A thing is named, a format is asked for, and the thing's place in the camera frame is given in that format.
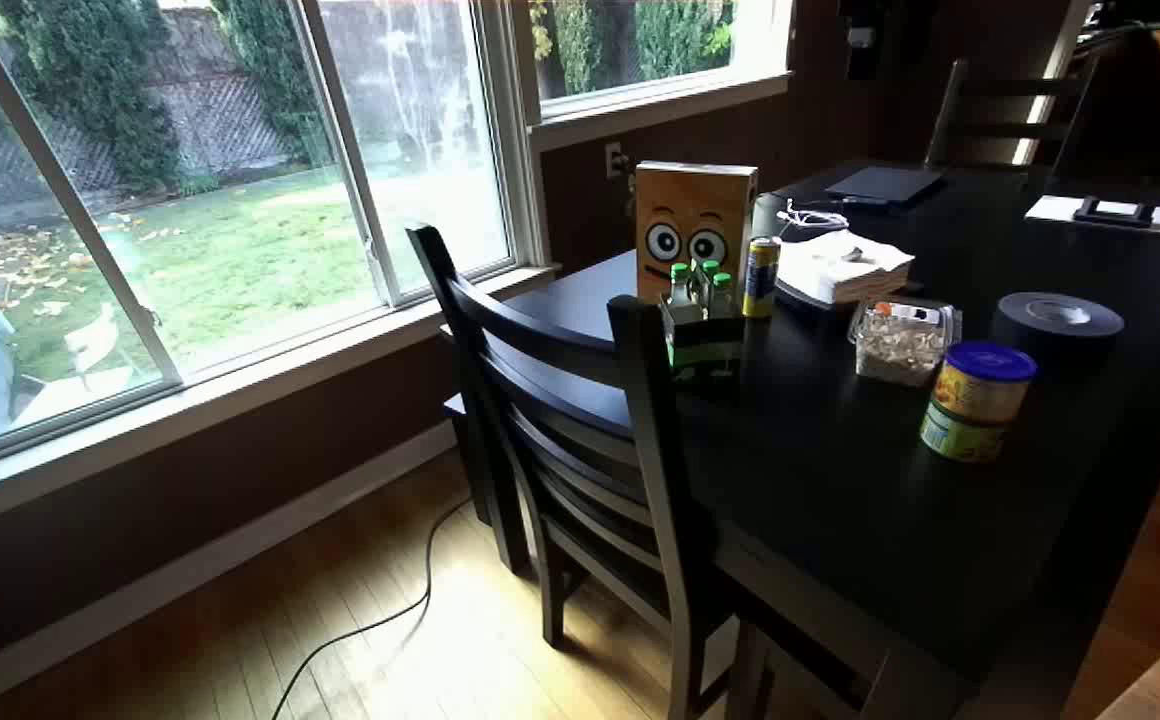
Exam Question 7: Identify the small green-capped clear bottle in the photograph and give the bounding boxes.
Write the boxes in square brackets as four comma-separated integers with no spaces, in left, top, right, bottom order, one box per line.
[666,263,701,324]

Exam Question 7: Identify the dark green bottle box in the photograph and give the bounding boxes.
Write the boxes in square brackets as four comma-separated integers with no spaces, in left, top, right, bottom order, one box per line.
[666,316,744,379]

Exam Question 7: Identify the dark wooden chair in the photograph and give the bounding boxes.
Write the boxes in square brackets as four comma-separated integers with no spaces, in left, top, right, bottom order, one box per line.
[924,62,1096,173]
[409,225,732,720]

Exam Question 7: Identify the clear plastic food container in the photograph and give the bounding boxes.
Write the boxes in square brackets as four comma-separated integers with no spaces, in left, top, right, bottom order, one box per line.
[850,298,965,389]

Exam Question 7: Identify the black laptop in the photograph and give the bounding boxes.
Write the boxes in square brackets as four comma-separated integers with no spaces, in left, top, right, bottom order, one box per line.
[829,166,939,206]

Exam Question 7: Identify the blue-lid yellow jar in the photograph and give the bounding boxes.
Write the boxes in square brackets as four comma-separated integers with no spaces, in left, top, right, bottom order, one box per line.
[920,342,1036,465]

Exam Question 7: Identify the black round disc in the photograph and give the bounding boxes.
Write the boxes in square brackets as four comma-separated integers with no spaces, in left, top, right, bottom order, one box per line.
[993,291,1125,348]

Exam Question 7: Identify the far dark wooden chair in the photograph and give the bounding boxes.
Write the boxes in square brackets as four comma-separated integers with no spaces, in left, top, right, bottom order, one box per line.
[924,62,1096,173]

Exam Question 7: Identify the white papers with remote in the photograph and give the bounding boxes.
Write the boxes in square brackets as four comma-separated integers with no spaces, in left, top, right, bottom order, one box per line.
[1026,192,1160,237]

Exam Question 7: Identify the black cable on floor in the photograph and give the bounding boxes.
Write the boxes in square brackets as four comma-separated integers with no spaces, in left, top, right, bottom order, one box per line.
[268,494,475,720]

